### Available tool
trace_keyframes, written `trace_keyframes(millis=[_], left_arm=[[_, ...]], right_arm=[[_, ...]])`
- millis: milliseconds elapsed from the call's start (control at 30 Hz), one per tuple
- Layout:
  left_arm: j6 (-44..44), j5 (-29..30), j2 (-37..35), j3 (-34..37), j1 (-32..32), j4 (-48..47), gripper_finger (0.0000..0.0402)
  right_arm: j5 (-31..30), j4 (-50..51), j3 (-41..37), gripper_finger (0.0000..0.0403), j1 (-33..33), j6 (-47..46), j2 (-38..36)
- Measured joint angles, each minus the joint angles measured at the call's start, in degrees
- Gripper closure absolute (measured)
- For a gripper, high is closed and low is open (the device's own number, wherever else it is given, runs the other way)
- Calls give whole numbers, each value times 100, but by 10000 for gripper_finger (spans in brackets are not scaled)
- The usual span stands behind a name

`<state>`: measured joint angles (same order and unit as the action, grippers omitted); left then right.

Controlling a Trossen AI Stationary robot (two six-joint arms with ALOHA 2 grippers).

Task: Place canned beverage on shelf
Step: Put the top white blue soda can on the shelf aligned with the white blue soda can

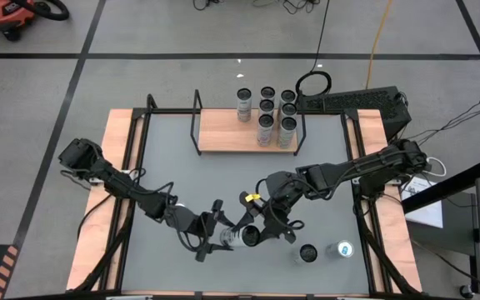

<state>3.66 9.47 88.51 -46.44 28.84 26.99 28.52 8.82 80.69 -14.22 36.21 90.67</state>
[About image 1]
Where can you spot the wooden shelf board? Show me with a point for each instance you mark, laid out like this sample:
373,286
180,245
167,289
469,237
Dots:
219,133

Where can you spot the white Celsius Tropical Vibe can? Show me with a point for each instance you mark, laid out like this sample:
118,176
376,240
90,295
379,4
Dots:
288,109

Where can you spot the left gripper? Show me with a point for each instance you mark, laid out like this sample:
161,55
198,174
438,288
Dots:
192,223

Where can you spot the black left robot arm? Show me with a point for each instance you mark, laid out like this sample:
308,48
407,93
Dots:
115,179

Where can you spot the white Celsius can pink band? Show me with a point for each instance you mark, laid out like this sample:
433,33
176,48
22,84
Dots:
265,131

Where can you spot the black metal table frame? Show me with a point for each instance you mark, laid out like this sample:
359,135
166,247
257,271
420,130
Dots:
348,133

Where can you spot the wooden table base board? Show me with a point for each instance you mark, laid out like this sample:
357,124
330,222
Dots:
92,250

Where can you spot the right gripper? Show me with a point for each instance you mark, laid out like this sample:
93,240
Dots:
277,214

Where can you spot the white Celsius can yellow band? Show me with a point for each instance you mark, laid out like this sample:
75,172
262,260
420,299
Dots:
287,96

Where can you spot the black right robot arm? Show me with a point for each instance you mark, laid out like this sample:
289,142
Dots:
348,168

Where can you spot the black desk beam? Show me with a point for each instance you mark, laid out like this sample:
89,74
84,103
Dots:
444,185

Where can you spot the silver blue Red Bull can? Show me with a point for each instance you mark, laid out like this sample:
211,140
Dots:
344,248
180,205

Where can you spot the white paper sheet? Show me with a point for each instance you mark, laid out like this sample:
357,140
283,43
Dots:
427,208

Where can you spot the black caster wheel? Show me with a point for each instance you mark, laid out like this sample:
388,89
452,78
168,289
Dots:
465,290

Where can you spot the white metal bracket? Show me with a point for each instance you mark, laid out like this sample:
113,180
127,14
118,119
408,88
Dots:
93,180

